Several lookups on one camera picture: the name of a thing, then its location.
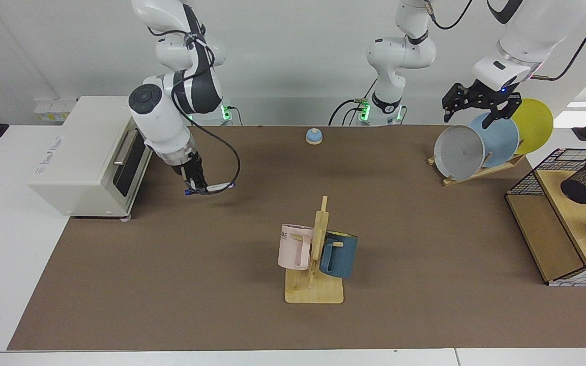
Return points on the dark teal cup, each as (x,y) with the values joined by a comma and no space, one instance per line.
(341,256)

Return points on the light blue plate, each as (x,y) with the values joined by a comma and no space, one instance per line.
(501,140)

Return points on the pink cup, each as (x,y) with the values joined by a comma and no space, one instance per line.
(293,249)

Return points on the grey plate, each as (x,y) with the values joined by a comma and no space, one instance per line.
(458,152)

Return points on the wooden cup stand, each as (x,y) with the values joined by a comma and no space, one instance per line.
(313,292)

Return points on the brown table cloth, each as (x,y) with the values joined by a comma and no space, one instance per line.
(171,279)

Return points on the yellow plate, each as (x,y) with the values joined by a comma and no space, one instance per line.
(534,124)

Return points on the small blue round thing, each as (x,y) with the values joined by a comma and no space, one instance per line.
(314,136)

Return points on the blue and white marker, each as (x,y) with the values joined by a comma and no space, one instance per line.
(219,187)

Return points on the wooden plate rack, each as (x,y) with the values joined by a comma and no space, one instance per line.
(476,174)

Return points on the pale toaster oven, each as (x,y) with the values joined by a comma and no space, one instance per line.
(79,157)

